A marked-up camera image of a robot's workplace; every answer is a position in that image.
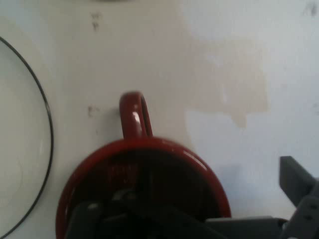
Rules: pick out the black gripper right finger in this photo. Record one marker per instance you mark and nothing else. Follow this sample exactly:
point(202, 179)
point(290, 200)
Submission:
point(302, 189)

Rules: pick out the white plate with black rim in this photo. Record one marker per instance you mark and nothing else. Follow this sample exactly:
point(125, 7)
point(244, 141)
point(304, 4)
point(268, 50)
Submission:
point(20, 139)

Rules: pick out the red enamel mug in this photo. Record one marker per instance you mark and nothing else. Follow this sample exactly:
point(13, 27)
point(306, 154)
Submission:
point(149, 149)

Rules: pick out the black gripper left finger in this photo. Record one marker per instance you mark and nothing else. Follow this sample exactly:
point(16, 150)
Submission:
point(87, 221)

